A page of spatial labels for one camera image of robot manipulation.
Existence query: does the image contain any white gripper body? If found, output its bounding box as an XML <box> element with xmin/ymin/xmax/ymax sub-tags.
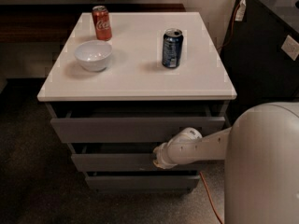
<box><xmin>153</xmin><ymin>143</ymin><xmax>174</xmax><ymax>169</ymax></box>

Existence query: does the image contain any grey drawer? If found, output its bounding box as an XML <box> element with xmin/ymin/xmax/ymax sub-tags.
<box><xmin>71</xmin><ymin>142</ymin><xmax>211</xmax><ymax>173</ymax></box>
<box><xmin>50</xmin><ymin>113</ymin><xmax>225</xmax><ymax>143</ymax></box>
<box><xmin>85</xmin><ymin>171</ymin><xmax>199</xmax><ymax>192</ymax></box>

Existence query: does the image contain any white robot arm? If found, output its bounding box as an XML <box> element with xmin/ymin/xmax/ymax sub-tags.
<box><xmin>154</xmin><ymin>102</ymin><xmax>299</xmax><ymax>224</ymax></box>

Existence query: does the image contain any grey bottom drawer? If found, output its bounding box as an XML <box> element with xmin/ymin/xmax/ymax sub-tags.
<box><xmin>85</xmin><ymin>171</ymin><xmax>199</xmax><ymax>192</ymax></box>

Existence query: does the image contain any white-topped grey drawer cabinet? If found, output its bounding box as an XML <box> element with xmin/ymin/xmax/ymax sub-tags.
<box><xmin>36</xmin><ymin>11</ymin><xmax>237</xmax><ymax>194</ymax></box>

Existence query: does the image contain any grey top drawer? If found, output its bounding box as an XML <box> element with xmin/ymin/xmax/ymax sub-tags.
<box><xmin>50</xmin><ymin>113</ymin><xmax>225</xmax><ymax>143</ymax></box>

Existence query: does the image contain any blue soda can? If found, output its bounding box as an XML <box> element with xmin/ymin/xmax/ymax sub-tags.
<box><xmin>162</xmin><ymin>28</ymin><xmax>184</xmax><ymax>68</ymax></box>

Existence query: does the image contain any white bowl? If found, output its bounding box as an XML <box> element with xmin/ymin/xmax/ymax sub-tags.
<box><xmin>74</xmin><ymin>40</ymin><xmax>112</xmax><ymax>72</ymax></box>

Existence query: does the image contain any black cabinet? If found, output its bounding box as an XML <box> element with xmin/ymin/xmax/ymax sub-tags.
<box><xmin>221</xmin><ymin>0</ymin><xmax>299</xmax><ymax>121</ymax></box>

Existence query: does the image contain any red Coca-Cola can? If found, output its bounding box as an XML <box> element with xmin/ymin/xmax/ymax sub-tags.
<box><xmin>92</xmin><ymin>6</ymin><xmax>112</xmax><ymax>41</ymax></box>

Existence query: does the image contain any dark wooden bench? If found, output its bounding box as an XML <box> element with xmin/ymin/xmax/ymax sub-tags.
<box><xmin>0</xmin><ymin>3</ymin><xmax>187</xmax><ymax>44</ymax></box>

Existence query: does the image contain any white cable tag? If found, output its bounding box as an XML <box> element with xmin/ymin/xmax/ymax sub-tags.
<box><xmin>235</xmin><ymin>0</ymin><xmax>247</xmax><ymax>21</ymax></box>

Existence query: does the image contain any white wall outlet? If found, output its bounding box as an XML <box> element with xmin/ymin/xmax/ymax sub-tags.
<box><xmin>281</xmin><ymin>35</ymin><xmax>299</xmax><ymax>61</ymax></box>

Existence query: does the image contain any orange power cable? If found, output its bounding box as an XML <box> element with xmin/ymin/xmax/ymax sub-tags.
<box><xmin>199</xmin><ymin>0</ymin><xmax>299</xmax><ymax>224</ymax></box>

